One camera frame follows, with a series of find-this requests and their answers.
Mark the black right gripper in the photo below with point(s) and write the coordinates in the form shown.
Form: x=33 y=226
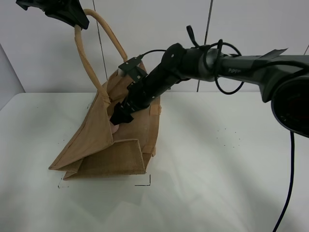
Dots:
x=141 y=95

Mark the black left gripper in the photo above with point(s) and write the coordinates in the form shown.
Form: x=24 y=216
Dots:
x=59 y=9

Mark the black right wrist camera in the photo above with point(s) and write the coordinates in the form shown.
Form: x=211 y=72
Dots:
x=132 y=68

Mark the brown linen tote bag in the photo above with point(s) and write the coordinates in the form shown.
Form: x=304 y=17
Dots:
x=94 y=151

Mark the pink peach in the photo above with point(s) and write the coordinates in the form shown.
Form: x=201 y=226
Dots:
x=114 y=128

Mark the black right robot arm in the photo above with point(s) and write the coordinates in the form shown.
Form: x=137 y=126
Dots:
x=283 y=80

